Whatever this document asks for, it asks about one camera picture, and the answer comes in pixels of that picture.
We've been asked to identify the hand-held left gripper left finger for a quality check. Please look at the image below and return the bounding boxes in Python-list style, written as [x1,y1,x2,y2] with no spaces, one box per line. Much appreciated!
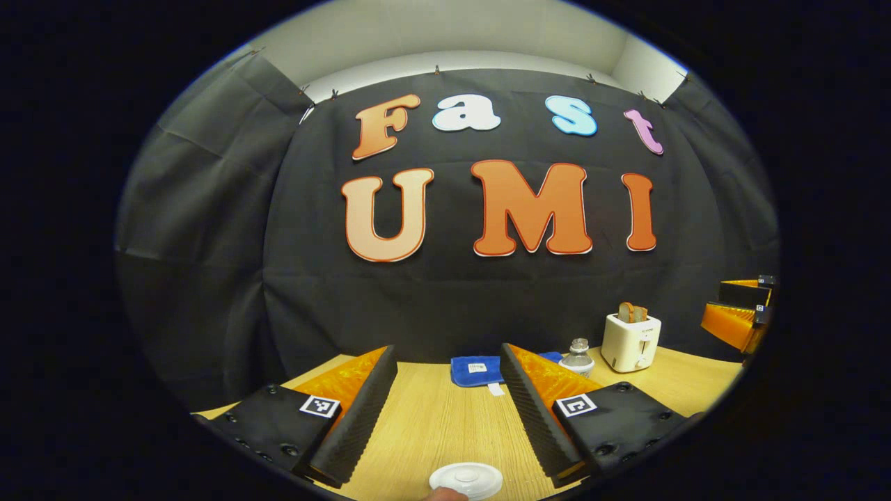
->
[209,344,399,489]

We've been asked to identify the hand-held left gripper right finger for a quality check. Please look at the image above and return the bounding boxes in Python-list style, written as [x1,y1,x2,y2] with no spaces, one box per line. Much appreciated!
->
[500,342,697,488]

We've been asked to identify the clear water bottle white label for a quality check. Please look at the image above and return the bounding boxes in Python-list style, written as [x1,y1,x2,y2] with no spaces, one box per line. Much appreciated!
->
[559,338,596,379]

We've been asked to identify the blue folded towel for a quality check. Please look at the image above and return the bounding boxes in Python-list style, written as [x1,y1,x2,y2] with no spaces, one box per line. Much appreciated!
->
[450,351,565,389]

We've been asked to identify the white toaster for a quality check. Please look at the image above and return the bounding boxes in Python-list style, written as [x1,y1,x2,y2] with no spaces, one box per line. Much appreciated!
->
[601,312,663,374]

